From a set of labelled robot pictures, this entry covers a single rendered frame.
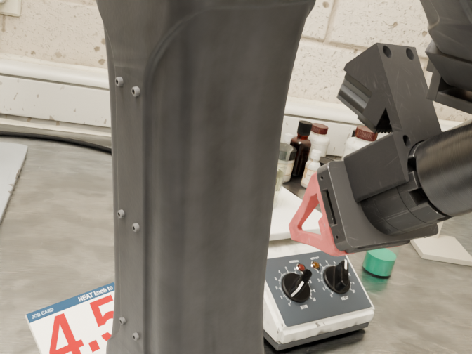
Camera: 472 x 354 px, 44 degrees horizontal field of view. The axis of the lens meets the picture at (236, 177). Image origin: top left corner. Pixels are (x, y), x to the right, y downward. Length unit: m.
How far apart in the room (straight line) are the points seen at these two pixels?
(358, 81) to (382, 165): 0.07
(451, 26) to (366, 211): 0.17
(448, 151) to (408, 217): 0.06
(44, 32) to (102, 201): 0.38
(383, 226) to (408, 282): 0.35
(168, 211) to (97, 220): 0.57
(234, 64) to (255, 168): 0.04
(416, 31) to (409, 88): 0.78
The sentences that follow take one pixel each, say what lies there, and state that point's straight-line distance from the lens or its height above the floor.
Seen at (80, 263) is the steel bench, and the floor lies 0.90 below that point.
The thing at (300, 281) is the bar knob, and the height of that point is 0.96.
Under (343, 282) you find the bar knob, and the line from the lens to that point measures 0.61.
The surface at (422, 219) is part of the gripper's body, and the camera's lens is 0.42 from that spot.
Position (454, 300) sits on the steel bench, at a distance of 0.79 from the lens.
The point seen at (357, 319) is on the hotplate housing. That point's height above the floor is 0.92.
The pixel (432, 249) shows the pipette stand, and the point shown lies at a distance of 0.89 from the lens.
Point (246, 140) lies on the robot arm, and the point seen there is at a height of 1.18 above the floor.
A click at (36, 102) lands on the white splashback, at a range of 1.06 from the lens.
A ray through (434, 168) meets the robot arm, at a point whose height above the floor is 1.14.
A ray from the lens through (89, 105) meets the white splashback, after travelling 1.06.
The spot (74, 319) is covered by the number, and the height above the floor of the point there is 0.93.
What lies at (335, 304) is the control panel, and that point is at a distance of 0.61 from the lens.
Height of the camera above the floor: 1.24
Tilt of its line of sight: 20 degrees down
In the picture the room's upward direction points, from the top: 12 degrees clockwise
